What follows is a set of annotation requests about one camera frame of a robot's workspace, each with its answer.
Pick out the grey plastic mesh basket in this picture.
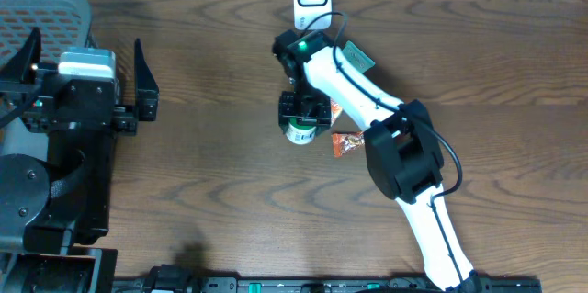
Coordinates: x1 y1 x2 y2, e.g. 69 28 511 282
0 0 100 147

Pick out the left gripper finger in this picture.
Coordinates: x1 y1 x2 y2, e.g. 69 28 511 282
1 27 41 83
134 39 159 121

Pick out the green wet wipes packet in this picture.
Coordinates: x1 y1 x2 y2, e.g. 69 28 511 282
343 40 376 73

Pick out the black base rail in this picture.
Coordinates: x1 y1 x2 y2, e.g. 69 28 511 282
109 264 543 293

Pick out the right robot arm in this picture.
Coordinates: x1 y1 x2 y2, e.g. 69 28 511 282
272 30 476 292

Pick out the small orange box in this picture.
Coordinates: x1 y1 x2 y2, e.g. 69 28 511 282
330 99 343 125

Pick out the red chocolate bar wrapper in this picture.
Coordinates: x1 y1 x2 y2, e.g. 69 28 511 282
331 132 365 158

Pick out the green lid white jar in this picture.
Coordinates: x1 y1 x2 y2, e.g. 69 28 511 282
285 118 317 145

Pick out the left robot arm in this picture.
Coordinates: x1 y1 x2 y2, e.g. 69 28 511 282
1 28 159 292

